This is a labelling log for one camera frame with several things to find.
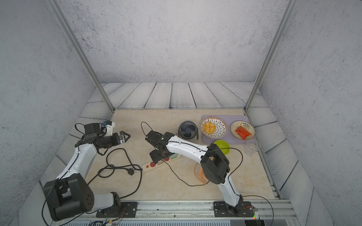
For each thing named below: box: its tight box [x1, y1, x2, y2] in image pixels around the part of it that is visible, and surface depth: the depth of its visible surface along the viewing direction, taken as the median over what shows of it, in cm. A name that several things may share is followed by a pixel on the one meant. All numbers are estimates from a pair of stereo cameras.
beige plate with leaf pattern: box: [230, 120, 256, 141], surface depth 108 cm
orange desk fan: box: [194, 162, 210, 185], surface depth 82 cm
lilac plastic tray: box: [202, 114, 256, 144], surface depth 103 cm
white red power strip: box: [142, 153, 182, 173], surface depth 88 cm
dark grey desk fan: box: [177, 120, 199, 140], surface depth 99 cm
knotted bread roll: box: [203, 121, 216, 135], surface depth 106 cm
